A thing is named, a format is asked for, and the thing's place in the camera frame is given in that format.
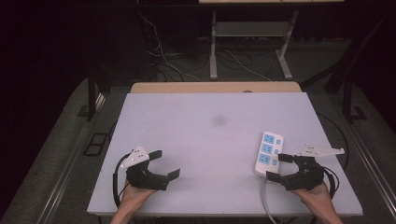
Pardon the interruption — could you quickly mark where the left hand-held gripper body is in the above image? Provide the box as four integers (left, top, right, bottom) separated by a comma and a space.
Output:
120, 144, 171, 191

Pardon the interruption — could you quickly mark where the grey metal desk frame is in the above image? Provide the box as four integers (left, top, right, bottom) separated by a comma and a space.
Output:
208, 10, 300, 81

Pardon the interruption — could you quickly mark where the person's right hand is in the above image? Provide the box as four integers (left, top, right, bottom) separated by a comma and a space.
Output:
290, 181, 336, 217

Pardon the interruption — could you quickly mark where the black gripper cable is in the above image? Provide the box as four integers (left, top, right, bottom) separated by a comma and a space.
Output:
112, 152, 133, 209
321, 165, 341, 200

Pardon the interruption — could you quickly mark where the white power strip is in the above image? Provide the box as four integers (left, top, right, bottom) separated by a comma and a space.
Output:
254, 131, 285, 177

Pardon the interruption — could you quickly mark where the person's left hand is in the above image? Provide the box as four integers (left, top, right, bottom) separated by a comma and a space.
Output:
120, 186, 157, 215

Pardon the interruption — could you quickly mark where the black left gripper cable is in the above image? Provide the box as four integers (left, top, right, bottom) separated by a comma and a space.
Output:
112, 152, 133, 209

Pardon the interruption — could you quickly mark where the black floor frame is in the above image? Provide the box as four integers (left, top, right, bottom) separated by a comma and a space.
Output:
82, 133, 110, 157

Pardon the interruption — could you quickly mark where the black floor cable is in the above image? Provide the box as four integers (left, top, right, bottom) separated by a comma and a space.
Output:
317, 112, 351, 173

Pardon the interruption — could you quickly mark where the grey power strip cable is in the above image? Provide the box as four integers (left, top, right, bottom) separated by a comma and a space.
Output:
261, 175, 278, 224

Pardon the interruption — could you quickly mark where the wooden table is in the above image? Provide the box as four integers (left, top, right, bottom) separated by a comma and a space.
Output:
130, 81, 303, 94

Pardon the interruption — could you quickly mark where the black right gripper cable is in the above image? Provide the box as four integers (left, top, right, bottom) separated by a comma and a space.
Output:
321, 165, 341, 200

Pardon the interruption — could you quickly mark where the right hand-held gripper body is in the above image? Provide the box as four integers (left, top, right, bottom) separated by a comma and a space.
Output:
279, 143, 346, 191

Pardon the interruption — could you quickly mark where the aluminium floor rail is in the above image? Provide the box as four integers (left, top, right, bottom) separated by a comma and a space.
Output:
36, 92, 107, 224
344, 122, 396, 220

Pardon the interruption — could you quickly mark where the black metal stand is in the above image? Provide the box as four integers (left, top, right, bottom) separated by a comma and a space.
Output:
77, 66, 98, 122
341, 12, 390, 124

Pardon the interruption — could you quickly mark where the white floor cable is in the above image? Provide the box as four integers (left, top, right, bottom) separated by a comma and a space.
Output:
224, 49, 273, 82
137, 11, 202, 82

